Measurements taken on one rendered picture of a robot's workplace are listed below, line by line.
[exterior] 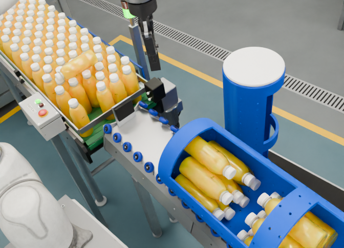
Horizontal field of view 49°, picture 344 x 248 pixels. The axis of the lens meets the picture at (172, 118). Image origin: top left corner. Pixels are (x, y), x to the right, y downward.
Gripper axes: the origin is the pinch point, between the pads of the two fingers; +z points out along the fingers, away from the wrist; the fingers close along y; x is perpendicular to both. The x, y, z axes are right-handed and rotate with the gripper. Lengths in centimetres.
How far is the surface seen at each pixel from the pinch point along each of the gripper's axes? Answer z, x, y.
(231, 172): 32.0, -18.6, -20.6
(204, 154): 30.6, -11.1, -13.2
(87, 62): 34, 35, 51
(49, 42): 38, 59, 78
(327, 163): 149, -94, 58
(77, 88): 42, 42, 43
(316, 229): 30, -38, -43
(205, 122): 27.2, -12.8, -2.5
